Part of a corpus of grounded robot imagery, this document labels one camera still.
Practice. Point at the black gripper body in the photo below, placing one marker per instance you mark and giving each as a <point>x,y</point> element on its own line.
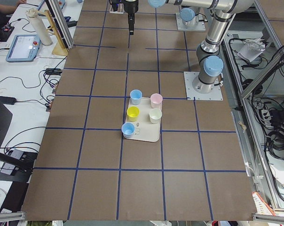
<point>130,6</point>

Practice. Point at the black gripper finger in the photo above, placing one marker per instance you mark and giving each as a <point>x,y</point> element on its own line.
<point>131,24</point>

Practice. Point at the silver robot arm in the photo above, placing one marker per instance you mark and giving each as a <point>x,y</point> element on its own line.
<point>211,65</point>
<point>189,15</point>

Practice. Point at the blue plastic cup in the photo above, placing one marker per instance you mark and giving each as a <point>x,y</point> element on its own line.
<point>135,96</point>
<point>128,129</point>

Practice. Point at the pink plastic cup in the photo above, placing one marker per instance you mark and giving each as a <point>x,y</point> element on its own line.
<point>156,100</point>

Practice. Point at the yellow plastic cup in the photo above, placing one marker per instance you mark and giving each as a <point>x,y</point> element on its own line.
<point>133,113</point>

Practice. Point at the pale green plastic cup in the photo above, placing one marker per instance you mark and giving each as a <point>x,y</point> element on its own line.
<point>155,115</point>

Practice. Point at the wooden mug tree stand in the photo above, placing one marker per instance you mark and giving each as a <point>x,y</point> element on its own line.
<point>59,49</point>

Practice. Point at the white cylinder bottle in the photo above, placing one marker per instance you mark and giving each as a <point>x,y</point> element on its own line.
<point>39,26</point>

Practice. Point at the cream plastic tray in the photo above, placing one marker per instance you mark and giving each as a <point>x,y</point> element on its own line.
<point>145,130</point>

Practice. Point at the blue teach pendant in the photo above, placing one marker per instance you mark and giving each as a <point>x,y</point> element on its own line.
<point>24,48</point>

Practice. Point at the black power adapter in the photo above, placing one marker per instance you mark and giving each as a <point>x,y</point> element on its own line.
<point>8,100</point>

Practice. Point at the white wire cup rack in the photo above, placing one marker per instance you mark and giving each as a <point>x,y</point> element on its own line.
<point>116,7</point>

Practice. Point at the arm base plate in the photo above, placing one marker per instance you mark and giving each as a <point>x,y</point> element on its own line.
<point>196,90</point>
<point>196,25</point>

